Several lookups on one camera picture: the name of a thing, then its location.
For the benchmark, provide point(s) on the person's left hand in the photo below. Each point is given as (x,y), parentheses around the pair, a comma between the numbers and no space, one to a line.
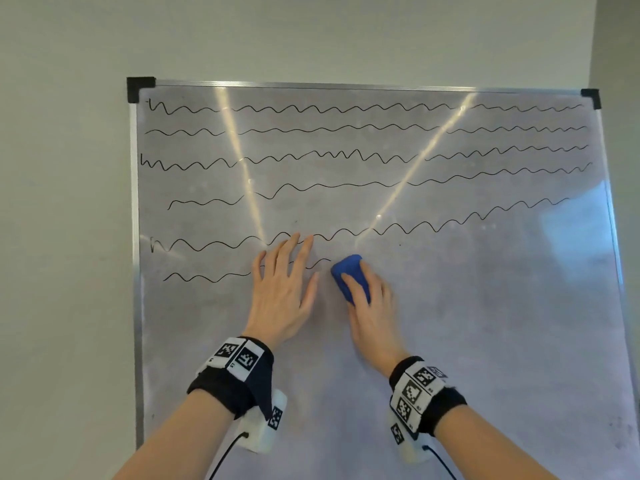
(280,304)

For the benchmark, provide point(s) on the person's right hand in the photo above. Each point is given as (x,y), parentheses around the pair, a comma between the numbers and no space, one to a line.
(372,324)

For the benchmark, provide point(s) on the white whiteboard with wavy lines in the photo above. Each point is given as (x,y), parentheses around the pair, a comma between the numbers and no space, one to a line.
(400,294)

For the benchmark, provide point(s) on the blue whiteboard eraser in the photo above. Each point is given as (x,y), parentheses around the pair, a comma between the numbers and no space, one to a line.
(350,277)

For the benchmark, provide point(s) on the person's left forearm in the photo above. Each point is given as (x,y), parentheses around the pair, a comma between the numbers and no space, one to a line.
(175,439)

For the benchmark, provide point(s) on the person's right forearm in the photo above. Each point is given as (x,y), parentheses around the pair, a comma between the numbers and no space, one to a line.
(500,444)

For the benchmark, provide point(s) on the black wristband with marker tags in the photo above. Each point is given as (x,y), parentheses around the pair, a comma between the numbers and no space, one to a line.
(230,377)
(425,394)

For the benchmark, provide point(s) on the white wrist camera unit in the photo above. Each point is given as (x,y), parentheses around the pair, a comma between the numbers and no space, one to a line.
(265,424)
(407,442)

